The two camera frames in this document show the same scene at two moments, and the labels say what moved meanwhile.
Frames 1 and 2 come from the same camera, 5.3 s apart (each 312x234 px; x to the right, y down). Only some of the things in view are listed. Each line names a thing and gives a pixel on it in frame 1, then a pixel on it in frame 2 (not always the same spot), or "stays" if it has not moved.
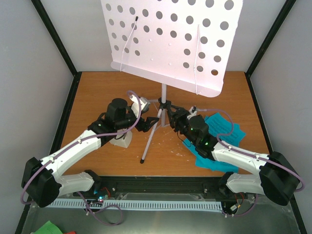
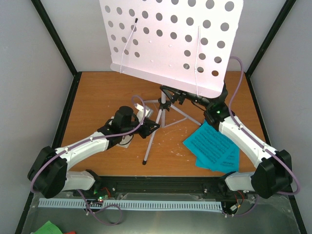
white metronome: [122, 140] stays
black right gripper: [176, 116] → [176, 94]
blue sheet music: [203, 162] stays
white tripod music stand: [189, 44] stays
